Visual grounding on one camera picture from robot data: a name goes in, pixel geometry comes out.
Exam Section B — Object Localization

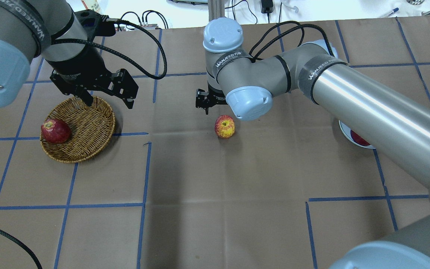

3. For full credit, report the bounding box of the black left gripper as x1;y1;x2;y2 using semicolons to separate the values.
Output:
50;41;139;109

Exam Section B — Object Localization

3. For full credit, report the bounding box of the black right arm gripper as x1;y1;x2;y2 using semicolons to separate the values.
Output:
196;84;228;115

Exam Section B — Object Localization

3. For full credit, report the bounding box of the yellow red apple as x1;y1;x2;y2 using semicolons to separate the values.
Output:
214;115;236;139

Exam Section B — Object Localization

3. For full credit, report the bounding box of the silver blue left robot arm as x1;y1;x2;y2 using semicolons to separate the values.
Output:
0;0;138;109

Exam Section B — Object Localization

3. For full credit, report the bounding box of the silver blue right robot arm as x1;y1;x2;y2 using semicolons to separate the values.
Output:
73;64;430;269

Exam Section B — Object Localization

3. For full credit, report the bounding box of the woven wicker basket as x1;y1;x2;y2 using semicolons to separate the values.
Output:
40;96;116;163

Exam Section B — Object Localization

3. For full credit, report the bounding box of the dark red apple in basket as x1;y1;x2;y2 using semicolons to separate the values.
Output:
41;119;72;144

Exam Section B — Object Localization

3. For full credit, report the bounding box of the light blue plate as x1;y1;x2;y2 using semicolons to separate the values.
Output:
338;120;375;149

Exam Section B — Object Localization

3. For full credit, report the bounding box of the red apple on plate front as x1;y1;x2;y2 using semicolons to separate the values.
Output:
350;130;371;146

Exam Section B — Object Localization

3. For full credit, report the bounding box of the black power adapter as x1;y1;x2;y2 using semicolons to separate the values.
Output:
261;0;274;14

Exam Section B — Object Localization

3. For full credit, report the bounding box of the blue white pen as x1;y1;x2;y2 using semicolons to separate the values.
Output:
378;7;399;18

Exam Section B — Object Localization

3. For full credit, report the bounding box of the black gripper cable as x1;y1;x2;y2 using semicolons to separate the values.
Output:
51;19;168;80

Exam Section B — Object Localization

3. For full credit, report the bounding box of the aluminium frame post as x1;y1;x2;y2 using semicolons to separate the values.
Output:
208;0;225;22

